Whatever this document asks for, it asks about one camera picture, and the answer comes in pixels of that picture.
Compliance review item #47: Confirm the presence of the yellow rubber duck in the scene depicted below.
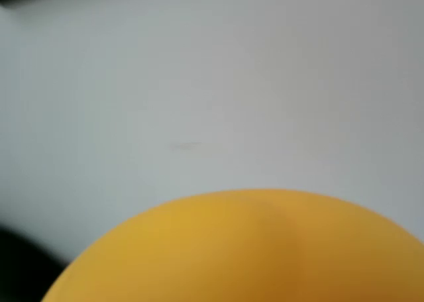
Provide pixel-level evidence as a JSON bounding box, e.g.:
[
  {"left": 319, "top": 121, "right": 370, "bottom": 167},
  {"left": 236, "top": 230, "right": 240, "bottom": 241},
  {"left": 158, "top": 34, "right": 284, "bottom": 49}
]
[{"left": 39, "top": 188, "right": 424, "bottom": 302}]

